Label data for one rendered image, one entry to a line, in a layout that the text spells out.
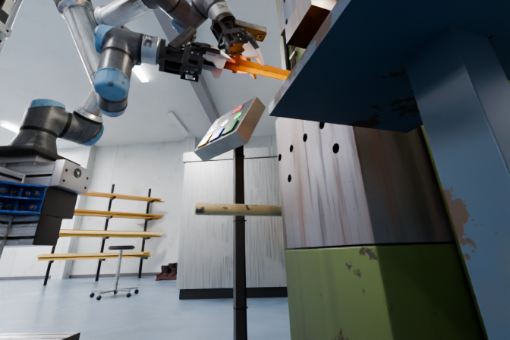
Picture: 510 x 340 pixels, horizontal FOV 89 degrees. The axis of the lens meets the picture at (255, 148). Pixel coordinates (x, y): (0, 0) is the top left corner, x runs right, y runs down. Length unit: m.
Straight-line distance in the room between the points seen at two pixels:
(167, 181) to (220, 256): 5.04
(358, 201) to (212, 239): 2.87
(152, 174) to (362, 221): 7.92
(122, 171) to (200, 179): 5.50
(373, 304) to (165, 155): 8.00
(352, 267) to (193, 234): 2.91
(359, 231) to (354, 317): 0.16
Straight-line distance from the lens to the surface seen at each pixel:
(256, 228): 3.27
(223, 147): 1.25
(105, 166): 9.17
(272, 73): 0.86
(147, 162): 8.52
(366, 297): 0.59
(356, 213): 0.58
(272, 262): 3.25
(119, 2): 1.08
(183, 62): 0.76
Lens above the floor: 0.46
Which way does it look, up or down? 22 degrees up
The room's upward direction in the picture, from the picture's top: 2 degrees counter-clockwise
